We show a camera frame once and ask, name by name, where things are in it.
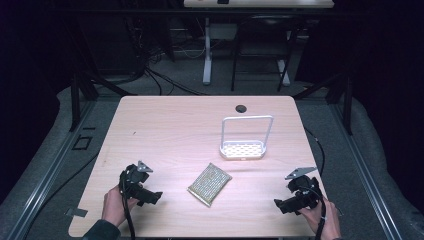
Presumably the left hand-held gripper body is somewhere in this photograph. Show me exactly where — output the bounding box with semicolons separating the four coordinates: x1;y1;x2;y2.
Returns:
119;160;154;207

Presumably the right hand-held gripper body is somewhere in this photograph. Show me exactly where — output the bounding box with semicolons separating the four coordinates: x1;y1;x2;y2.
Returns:
284;166;324;212

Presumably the yellow-green scouring sponge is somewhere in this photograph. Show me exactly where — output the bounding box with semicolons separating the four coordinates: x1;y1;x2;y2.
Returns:
186;162;233;208

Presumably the white drain rack with handle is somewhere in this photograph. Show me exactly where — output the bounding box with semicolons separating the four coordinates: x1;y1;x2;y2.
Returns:
218;114;275;161

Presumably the person's left hand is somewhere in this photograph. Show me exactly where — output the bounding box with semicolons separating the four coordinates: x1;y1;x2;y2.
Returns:
101;185;139;228

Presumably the person's right hand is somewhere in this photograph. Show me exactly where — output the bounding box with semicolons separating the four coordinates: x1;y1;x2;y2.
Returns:
298;196;342;240

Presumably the grey tape strip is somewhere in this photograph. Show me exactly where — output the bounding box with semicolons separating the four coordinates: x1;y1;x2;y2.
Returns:
64;207;89;218

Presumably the white desk with white legs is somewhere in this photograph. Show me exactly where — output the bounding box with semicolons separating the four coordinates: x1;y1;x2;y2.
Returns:
183;0;335;86

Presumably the black chair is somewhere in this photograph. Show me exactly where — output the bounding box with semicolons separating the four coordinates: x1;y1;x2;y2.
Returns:
230;14;298;93

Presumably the left hand-held gripper black cable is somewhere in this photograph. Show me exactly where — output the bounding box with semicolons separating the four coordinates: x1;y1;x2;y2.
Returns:
119;170;137;240

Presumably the hand-held gripper black cable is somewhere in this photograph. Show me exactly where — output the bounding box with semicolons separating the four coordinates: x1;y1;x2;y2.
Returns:
119;170;137;240
299;185;328;240

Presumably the right hand-held gripper black cable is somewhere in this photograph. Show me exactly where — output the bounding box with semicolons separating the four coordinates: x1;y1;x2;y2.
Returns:
299;185;328;240

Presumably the black cable at table edge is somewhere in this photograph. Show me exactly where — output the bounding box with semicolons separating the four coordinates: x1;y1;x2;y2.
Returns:
303;127;326;176

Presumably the aluminium floor rail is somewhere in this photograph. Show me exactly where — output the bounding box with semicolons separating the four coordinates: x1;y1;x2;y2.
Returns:
328;103;404;240
6;99;98;240

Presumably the black floor cable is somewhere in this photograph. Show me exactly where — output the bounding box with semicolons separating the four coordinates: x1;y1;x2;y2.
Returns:
23;151;101;239

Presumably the black metal stand frame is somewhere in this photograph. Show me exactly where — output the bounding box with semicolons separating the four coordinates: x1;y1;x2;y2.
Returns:
293;72;354;136
68;71;138;132

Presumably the bundle of black floor cables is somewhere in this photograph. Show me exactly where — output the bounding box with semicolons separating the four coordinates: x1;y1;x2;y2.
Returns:
133;19;211;97

